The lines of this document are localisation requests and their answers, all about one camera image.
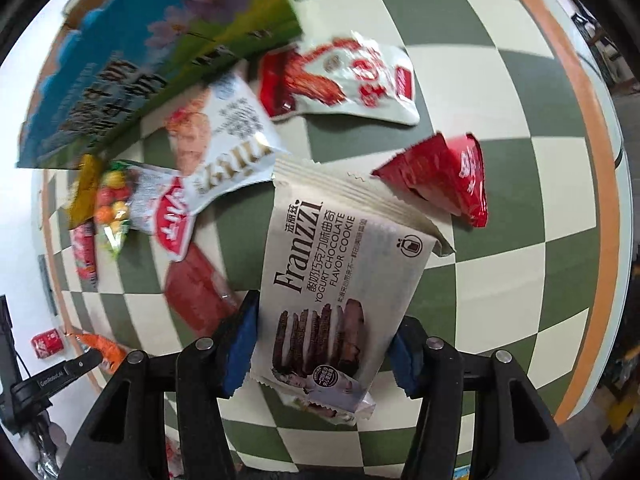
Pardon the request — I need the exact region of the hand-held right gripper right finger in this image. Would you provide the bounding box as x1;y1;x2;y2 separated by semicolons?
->
390;316;566;480

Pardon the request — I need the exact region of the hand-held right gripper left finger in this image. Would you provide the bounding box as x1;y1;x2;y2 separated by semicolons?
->
62;291;260;480

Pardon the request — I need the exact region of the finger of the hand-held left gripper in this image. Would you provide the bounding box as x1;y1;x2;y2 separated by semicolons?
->
54;351;104;386

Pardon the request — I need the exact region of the beige chocolate cookie packet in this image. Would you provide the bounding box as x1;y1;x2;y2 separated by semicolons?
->
248;155;457;427

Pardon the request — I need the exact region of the red triangular snack packet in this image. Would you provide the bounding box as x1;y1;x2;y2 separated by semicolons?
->
371;132;489;228

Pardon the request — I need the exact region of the blue green cardboard milk box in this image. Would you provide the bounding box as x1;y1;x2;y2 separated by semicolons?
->
15;0;306;171

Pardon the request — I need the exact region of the orange snack packet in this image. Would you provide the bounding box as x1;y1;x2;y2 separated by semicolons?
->
75;331;128;373

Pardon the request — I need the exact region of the small red packet on floor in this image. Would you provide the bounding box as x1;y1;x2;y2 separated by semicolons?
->
31;329;66;360

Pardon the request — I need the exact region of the flat red snack packet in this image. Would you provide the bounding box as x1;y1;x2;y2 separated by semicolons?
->
164;242;240;338

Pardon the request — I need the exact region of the red sausage stick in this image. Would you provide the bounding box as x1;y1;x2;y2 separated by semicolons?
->
72;220;101;291

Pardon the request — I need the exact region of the white packet with red label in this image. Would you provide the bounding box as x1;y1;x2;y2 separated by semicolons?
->
127;165;197;263

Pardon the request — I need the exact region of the clear colourful candy packet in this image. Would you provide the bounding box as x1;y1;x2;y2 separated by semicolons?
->
94;159;136;261

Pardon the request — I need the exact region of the yellow snack packet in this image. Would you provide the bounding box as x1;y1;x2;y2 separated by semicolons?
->
67;154;101;231

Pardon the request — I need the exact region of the white biscuit packet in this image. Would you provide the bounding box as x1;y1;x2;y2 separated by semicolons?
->
164;67;293;216

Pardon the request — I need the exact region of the white red chicken feet packet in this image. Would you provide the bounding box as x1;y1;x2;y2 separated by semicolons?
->
257;36;421;126

